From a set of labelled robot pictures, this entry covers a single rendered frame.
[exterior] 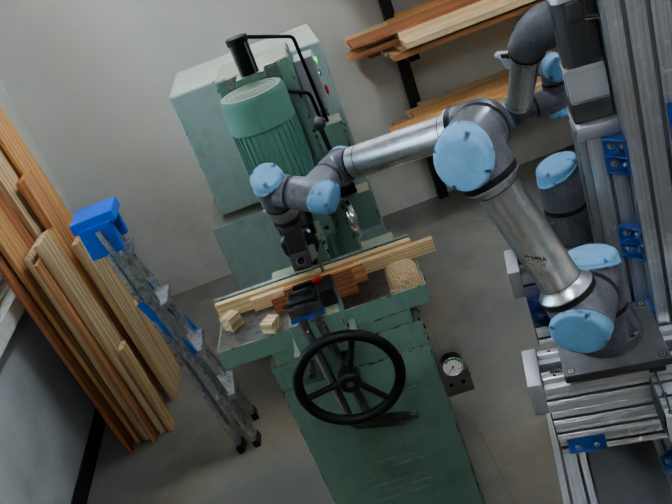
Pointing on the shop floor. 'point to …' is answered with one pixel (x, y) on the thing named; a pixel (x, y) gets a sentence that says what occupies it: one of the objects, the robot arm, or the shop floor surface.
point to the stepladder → (144, 295)
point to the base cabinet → (392, 441)
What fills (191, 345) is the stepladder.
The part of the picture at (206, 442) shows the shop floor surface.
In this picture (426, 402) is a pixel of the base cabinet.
